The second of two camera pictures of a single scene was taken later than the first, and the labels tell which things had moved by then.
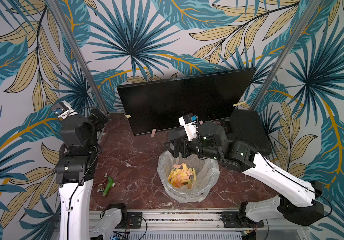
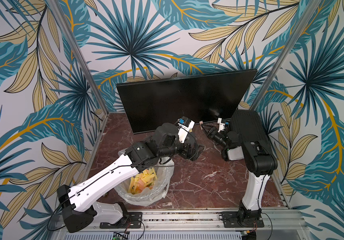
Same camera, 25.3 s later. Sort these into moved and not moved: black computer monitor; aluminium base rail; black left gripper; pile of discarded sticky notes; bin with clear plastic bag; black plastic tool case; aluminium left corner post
Moved: black left gripper; pile of discarded sticky notes; bin with clear plastic bag
Not moved: aluminium base rail; black plastic tool case; black computer monitor; aluminium left corner post
